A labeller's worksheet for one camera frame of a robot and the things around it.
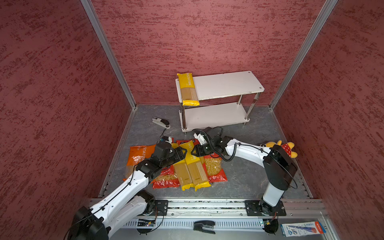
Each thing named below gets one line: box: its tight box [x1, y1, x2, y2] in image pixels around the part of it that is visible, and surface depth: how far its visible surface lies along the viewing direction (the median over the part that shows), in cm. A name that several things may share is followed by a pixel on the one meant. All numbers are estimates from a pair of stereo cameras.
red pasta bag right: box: [202, 153, 228, 184], surface depth 85 cm
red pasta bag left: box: [150, 164, 181, 189], surface depth 80 cm
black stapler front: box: [193, 220, 216, 235], surface depth 69 cm
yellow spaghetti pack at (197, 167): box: [179, 140, 212, 192], surface depth 83 cm
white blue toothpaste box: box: [280, 221, 327, 238], surface depth 70 cm
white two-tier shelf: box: [175, 70, 265, 134], surface depth 93 cm
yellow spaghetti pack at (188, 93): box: [177, 72, 200, 106], surface depth 79 cm
